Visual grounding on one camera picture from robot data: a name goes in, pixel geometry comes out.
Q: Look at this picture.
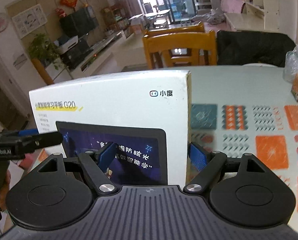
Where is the white tablet product box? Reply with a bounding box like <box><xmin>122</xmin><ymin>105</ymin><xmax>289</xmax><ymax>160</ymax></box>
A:
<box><xmin>29</xmin><ymin>69</ymin><xmax>191</xmax><ymax>186</ymax></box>

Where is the patterned table mat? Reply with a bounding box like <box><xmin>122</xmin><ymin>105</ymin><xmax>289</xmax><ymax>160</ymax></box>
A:
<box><xmin>191</xmin><ymin>104</ymin><xmax>298</xmax><ymax>211</ymax></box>

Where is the white tv cabinet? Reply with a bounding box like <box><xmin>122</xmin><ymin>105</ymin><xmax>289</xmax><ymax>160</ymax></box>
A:
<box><xmin>70</xmin><ymin>31</ymin><xmax>125</xmax><ymax>79</ymax></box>

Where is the green potted plant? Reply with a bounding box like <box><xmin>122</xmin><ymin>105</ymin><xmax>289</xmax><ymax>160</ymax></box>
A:
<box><xmin>27</xmin><ymin>33</ymin><xmax>63</xmax><ymax>70</ymax></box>

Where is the white printer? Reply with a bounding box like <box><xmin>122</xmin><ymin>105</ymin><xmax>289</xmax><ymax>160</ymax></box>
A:
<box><xmin>55</xmin><ymin>36</ymin><xmax>78</xmax><ymax>55</ymax></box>

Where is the white coffee table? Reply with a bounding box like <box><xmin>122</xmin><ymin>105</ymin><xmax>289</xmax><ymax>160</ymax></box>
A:
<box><xmin>113</xmin><ymin>34</ymin><xmax>147</xmax><ymax>68</ymax></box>

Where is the black jacket on chair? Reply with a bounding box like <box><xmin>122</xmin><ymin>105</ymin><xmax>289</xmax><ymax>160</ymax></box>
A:
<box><xmin>216</xmin><ymin>30</ymin><xmax>296</xmax><ymax>68</ymax></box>

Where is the front wooden chair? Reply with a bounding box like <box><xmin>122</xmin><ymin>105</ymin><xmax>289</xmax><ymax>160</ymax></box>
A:
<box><xmin>142</xmin><ymin>30</ymin><xmax>217</xmax><ymax>69</ymax></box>

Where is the wooden chair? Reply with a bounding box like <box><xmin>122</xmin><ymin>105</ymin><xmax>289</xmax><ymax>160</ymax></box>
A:
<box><xmin>142</xmin><ymin>30</ymin><xmax>217</xmax><ymax>69</ymax></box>
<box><xmin>144</xmin><ymin>22</ymin><xmax>205</xmax><ymax>37</ymax></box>

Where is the framed drawing poster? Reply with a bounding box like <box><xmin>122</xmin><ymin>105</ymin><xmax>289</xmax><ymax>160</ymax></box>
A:
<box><xmin>12</xmin><ymin>4</ymin><xmax>47</xmax><ymax>38</ymax></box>

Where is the clear plastic snack bag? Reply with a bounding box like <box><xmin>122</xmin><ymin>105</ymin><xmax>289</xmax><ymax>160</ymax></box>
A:
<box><xmin>283</xmin><ymin>45</ymin><xmax>298</xmax><ymax>83</ymax></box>

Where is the rear wooden chair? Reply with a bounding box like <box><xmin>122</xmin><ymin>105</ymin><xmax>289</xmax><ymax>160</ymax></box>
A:
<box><xmin>144</xmin><ymin>22</ymin><xmax>205</xmax><ymax>37</ymax></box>

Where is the black flat television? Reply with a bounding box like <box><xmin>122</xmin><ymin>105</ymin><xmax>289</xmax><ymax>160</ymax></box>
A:
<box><xmin>59</xmin><ymin>6</ymin><xmax>99</xmax><ymax>37</ymax></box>

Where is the white cubby bookshelf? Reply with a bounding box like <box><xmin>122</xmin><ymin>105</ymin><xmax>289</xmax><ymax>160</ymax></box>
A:
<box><xmin>242</xmin><ymin>0</ymin><xmax>296</xmax><ymax>30</ymax></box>

